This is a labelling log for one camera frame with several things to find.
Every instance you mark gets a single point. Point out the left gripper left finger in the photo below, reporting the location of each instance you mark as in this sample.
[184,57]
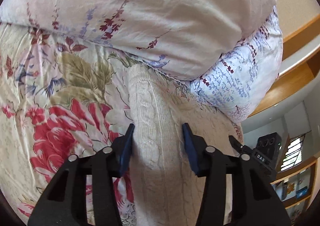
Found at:
[63,202]

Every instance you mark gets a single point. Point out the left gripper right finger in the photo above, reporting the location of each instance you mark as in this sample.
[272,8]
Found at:
[254,201]

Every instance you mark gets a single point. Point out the cream cable knit sweater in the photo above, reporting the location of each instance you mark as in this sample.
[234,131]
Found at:
[165,189]

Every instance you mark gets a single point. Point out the wooden bookshelf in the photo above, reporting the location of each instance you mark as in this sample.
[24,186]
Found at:
[297,175]

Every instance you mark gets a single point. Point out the white lavender print pillow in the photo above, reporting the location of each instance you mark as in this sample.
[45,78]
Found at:
[240,79]

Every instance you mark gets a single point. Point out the wooden headboard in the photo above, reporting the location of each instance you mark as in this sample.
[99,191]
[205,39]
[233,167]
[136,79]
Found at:
[299,67]

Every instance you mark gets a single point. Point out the floral bed sheet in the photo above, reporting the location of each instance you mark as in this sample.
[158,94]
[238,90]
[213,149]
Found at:
[59,96]

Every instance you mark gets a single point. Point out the pink floral pillow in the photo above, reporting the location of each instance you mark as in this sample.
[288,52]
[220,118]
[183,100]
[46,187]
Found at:
[184,38]

